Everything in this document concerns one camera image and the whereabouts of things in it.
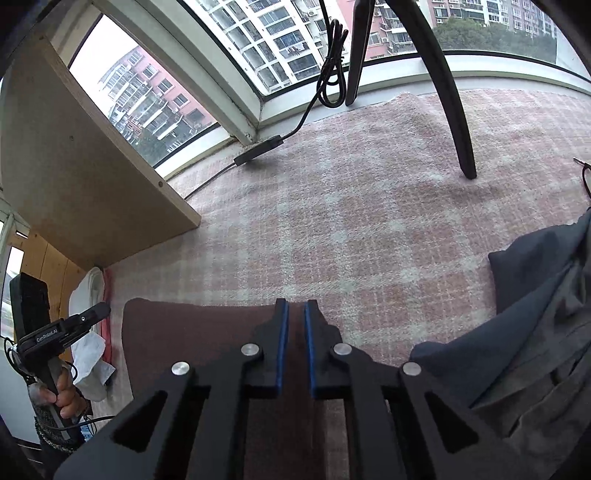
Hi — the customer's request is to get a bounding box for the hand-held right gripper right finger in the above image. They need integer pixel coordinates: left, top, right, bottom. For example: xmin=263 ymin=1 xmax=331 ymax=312
xmin=303 ymin=299 xmax=536 ymax=480

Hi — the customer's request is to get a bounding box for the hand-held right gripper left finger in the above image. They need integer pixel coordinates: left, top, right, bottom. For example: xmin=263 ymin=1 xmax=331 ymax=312
xmin=53 ymin=298 xmax=290 ymax=480

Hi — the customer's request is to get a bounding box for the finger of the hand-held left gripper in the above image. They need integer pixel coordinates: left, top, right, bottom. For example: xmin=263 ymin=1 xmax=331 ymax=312
xmin=62 ymin=302 xmax=112 ymax=344

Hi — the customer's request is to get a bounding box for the brown sweater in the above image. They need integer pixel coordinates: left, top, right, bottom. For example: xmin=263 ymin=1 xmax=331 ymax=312
xmin=121 ymin=298 xmax=352 ymax=480

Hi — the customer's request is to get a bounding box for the person's left hand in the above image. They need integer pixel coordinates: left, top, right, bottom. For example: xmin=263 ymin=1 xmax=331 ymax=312
xmin=39 ymin=369 xmax=88 ymax=418

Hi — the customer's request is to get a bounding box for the pink garment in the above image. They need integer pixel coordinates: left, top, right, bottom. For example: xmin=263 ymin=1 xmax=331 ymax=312
xmin=102 ymin=270 xmax=116 ymax=365

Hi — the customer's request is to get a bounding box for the white folded garment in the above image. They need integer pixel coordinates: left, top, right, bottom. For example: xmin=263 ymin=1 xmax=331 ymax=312
xmin=69 ymin=267 xmax=116 ymax=402

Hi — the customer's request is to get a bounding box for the wooden board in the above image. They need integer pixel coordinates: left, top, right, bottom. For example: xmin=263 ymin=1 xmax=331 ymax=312
xmin=0 ymin=37 xmax=202 ymax=271

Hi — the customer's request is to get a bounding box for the pink plaid blanket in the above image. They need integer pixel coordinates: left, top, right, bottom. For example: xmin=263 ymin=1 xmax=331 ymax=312
xmin=104 ymin=90 xmax=591 ymax=480

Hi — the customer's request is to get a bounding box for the slate blue garment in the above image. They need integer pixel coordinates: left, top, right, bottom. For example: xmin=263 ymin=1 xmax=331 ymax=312
xmin=410 ymin=224 xmax=591 ymax=407

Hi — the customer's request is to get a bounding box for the grey garment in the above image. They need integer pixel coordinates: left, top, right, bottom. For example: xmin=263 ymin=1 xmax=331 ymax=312
xmin=471 ymin=258 xmax=591 ymax=480

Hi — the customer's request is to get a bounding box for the black ring light cable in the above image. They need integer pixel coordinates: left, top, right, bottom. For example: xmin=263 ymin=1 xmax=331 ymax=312
xmin=182 ymin=0 xmax=349 ymax=199

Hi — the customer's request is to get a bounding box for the black ring light stand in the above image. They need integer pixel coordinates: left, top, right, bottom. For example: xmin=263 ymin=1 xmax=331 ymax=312
xmin=346 ymin=0 xmax=477 ymax=180

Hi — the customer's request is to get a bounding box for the thin black cable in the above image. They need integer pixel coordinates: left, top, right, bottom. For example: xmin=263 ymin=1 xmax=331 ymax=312
xmin=573 ymin=157 xmax=591 ymax=200

